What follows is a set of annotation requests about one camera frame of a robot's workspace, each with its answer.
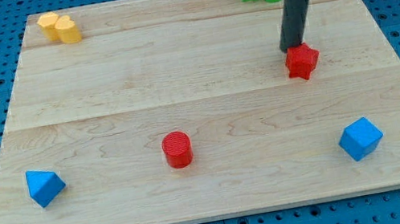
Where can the red cylinder block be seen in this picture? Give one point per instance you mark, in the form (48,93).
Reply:
(178,150)

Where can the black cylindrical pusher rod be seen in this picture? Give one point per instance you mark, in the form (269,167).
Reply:
(293,23)

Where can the red star block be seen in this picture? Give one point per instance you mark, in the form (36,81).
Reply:
(301,61)

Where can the yellow heart block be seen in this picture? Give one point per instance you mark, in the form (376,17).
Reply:
(67,30)

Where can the blue triangular prism block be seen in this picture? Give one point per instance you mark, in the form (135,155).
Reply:
(44,186)

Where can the blue cube block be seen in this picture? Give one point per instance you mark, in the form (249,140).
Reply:
(360,138)

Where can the yellow hexagon block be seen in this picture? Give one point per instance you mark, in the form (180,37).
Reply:
(46,23)

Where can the light wooden board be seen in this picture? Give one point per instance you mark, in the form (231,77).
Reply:
(96,112)

